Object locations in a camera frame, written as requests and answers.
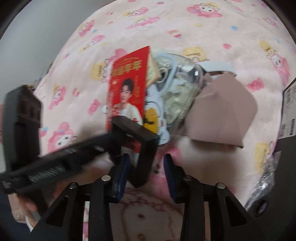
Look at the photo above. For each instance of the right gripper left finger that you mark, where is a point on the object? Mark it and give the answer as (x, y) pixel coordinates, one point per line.
(108, 189)

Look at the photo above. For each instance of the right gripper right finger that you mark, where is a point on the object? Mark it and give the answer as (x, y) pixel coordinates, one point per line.
(187, 190)

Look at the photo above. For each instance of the red portrait envelope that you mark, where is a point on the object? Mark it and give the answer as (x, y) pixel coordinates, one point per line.
(127, 85)

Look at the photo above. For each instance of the person's left hand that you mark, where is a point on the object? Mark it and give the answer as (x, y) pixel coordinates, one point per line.
(22, 207)

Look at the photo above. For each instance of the yellow sticker pack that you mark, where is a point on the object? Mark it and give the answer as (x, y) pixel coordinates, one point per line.
(151, 116)

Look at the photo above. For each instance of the brown face mask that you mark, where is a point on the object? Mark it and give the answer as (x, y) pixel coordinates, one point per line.
(222, 113)

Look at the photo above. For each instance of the black storage box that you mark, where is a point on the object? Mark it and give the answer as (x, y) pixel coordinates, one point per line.
(272, 204)

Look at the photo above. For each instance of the clear plastic accessory bag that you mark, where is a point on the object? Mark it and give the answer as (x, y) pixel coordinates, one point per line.
(174, 92)

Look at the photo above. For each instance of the pink cartoon print blanket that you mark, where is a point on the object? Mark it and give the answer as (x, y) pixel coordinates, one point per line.
(246, 34)

